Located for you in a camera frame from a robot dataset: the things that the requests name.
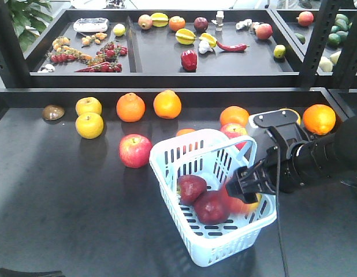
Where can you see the yellow starfruit back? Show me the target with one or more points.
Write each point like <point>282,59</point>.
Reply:
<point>159,19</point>

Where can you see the large orange far right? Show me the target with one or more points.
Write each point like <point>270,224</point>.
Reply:
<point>319,119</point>

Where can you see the black wood-panel fruit stand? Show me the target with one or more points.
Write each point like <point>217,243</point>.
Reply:
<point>69,204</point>

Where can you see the yellow-green apple front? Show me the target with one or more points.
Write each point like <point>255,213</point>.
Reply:
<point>89,125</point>

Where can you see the white garlic bulb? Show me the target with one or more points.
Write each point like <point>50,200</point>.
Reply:
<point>204,47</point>

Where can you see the red bell pepper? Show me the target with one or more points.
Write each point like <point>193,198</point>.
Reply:
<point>189,60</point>

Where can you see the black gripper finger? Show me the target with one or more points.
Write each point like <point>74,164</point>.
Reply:
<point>234,189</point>

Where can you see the brown mushroom cap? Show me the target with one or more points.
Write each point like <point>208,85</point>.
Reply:
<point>53,112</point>

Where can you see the red apple rear tray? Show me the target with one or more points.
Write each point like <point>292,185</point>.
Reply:
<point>264,31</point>

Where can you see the red chili pepper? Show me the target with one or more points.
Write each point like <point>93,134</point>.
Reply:
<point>239,48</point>

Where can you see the small orange centre left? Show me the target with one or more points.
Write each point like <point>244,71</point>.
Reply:
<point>182,132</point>

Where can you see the yellow lemon rear tray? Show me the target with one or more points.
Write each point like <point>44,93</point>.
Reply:
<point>119,30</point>

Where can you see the pink-red apple far left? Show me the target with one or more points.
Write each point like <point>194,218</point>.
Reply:
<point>134,150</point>

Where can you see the yellow orange right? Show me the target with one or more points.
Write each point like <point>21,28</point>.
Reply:
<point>298,120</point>

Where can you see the green potted plant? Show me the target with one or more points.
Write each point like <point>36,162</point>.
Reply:
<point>29,19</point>

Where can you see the yellow-green small apple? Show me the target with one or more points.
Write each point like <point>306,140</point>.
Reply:
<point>279,51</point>

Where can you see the pink-red apple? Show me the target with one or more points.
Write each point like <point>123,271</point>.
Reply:
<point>232,130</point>
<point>134,150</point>

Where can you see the pomegranate rear tray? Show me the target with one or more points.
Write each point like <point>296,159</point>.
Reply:
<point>145,21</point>

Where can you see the white electronic scale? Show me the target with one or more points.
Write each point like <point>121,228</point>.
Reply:
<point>88,25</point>

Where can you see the black perforated upright post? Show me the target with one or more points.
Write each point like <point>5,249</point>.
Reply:
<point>323,24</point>

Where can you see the red-yellow apple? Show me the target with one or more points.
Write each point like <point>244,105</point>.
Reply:
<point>210,209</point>

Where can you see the dark red apple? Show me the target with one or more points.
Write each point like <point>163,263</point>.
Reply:
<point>190,187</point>
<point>237,206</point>

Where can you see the orange persimmon rear tray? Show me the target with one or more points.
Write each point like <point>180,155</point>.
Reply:
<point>176,23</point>

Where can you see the orange behind centre apple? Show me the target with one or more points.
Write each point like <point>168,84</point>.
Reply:
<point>234,114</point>

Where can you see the light blue plastic basket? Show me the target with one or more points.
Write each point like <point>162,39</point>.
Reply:
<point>210,233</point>

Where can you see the pink-red apple centre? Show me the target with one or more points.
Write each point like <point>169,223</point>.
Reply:
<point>232,130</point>

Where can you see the yellow starfruit left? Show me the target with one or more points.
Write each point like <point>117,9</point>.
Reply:
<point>185,36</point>

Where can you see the yellow starfruit right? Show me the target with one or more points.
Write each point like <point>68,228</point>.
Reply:
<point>209,38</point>

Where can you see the red pomegranate right tray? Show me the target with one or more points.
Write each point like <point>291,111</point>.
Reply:
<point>305,18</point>

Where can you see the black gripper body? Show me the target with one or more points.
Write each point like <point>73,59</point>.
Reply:
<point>277,166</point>

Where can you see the dark purple onion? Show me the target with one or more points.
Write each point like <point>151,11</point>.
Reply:
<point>201,24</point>

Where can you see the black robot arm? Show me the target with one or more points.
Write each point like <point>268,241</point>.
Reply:
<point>331,158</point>

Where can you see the yellow starfruit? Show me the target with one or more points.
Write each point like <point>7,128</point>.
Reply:
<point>209,38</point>
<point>185,36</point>
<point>159,19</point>

